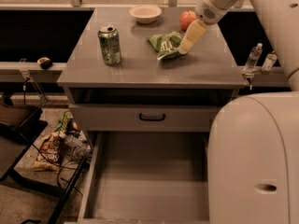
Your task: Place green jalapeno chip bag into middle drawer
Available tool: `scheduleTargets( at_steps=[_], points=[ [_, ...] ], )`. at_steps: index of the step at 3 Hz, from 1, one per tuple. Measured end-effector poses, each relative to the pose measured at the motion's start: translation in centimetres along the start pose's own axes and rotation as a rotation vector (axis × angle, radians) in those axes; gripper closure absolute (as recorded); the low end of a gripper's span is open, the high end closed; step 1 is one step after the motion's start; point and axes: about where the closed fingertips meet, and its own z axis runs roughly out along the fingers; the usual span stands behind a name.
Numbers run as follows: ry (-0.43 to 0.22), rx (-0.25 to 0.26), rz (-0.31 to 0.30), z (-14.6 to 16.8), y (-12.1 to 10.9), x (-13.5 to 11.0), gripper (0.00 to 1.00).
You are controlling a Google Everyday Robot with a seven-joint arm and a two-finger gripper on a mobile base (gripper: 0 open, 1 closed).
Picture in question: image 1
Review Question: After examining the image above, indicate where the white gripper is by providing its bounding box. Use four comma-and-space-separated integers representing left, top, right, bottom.
178, 0, 232, 54

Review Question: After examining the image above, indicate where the green jalapeno chip bag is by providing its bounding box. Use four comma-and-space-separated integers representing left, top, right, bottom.
147, 31, 182, 61

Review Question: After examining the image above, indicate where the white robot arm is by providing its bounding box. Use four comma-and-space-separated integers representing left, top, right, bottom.
195, 0, 299, 224

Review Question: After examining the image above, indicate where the grey drawer cabinet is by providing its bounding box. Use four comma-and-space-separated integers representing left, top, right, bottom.
57, 6, 247, 224

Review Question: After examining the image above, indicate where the closed grey drawer front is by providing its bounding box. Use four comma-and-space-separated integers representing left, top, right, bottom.
69, 105, 220, 133

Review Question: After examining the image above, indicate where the open grey bottom drawer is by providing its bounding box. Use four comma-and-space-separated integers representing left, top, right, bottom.
78, 132, 209, 224

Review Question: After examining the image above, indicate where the green snack bag on floor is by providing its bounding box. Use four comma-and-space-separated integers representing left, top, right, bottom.
54, 111, 73, 133

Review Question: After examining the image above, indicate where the brown snack bag on floor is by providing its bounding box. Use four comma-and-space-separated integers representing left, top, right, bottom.
33, 133, 63, 172

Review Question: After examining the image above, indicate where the red apple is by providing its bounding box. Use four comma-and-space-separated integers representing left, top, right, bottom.
179, 10, 196, 31

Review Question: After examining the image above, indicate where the white paper bowl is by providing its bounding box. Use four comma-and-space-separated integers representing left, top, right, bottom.
129, 5, 162, 24

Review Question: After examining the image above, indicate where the clear water bottle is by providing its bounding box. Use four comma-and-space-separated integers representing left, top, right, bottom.
242, 43, 263, 75

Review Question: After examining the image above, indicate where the green soda can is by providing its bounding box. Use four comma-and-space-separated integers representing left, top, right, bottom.
98, 24, 121, 65

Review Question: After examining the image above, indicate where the black yellow tape measure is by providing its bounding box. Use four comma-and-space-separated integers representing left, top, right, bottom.
37, 57, 53, 70

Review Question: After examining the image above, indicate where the crumpled plastic bottle on floor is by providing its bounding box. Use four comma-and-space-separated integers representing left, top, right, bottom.
59, 133, 93, 161

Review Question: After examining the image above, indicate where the dark brown tray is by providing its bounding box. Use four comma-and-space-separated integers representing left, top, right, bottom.
0, 105, 42, 138

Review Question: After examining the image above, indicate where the black drawer handle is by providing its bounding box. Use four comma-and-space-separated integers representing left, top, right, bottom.
138, 113, 166, 122

